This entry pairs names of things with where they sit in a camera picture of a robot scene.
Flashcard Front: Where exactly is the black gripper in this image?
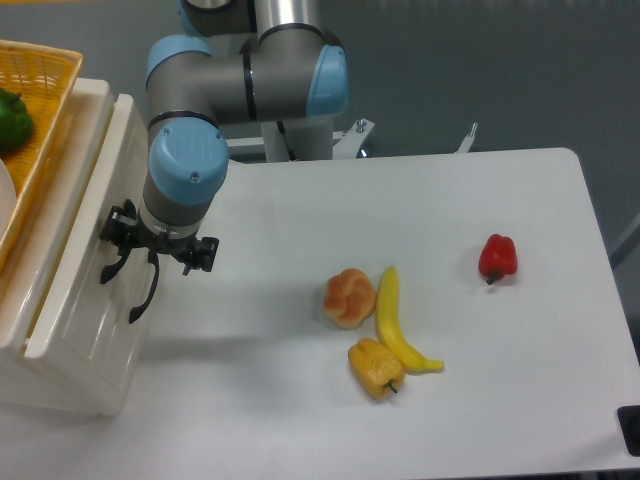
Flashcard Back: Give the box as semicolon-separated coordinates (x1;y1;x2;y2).
99;199;219;275

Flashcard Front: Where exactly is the white drawer cabinet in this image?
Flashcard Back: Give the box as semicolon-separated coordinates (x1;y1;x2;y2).
1;79;154;415

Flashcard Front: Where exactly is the yellow bell pepper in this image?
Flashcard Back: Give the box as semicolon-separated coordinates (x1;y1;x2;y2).
347;338;405;400

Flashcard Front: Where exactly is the black drawer handle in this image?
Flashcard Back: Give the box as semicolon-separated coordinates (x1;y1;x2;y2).
128;249;161;325
100;250;131;285

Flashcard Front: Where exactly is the red bell pepper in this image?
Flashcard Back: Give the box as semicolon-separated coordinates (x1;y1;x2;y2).
478;234;518;285

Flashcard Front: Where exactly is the green bell pepper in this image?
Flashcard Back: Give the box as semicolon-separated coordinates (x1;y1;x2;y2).
1;89;34;154

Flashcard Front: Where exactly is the black top drawer handle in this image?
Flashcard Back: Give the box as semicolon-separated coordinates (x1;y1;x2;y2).
100;250;131;285

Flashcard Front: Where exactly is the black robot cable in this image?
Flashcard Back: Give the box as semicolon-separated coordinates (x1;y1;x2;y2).
275;120;300;163

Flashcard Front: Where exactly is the black corner device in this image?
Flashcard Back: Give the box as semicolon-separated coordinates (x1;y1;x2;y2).
617;405;640;457

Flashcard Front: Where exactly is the yellow woven basket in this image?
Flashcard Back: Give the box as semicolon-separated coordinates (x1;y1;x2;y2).
1;40;83;264

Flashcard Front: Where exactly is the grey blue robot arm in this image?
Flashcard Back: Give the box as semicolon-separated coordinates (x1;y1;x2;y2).
100;1;348;282

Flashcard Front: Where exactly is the white metal base frame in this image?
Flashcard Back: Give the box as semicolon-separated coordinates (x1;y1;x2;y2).
227;118;478;161

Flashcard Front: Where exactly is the white drawer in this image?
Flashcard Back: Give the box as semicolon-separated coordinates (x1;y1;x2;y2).
84;279;166;417
25;94;153;366

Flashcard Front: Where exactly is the black bottom drawer handle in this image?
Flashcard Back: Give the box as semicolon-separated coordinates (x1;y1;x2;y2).
128;249;161;325

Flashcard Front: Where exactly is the yellow banana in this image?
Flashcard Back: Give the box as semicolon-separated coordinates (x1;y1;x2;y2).
376;266;445;375

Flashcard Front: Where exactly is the orange bread roll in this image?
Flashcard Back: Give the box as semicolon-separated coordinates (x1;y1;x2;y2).
323;268;376;330

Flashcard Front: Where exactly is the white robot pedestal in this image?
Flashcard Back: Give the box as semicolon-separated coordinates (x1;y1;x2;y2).
260;117;334;163

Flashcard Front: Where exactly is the white plate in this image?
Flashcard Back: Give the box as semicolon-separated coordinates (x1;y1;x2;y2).
0;162;17;236

